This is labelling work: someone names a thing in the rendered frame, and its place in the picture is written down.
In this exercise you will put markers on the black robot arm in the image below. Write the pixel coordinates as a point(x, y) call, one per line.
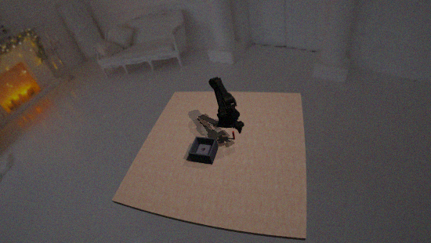
point(224, 100)

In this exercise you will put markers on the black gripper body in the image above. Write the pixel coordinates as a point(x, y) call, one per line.
point(238, 124)

